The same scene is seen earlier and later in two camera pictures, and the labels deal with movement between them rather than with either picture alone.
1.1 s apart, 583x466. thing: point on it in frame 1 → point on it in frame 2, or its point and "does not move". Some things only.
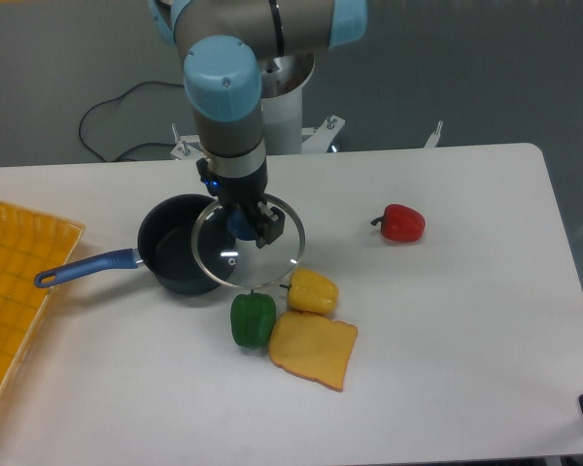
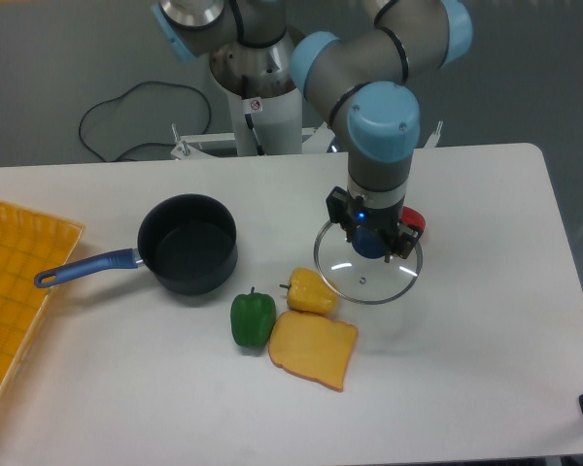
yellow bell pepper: (310, 291) does not move
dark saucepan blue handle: (165, 240) does not move
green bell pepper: (253, 318) does not move
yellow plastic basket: (16, 244) does not move
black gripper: (242, 192) → (385, 218)
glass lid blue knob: (242, 262) → (362, 280)
